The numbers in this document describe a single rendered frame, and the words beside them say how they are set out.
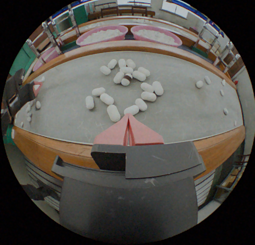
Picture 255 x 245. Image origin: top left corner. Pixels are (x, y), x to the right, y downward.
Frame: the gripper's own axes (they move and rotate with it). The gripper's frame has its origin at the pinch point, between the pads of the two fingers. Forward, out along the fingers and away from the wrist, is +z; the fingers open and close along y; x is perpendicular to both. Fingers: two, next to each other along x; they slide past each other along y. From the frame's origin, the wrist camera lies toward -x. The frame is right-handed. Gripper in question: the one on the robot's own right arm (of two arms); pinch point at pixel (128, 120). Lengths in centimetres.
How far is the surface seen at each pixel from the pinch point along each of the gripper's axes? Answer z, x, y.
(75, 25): 40, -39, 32
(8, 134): -9, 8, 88
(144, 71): 14.1, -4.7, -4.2
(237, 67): 146, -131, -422
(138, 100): 7.8, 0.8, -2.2
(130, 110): 6.0, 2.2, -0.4
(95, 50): 23.4, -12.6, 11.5
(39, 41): 50, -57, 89
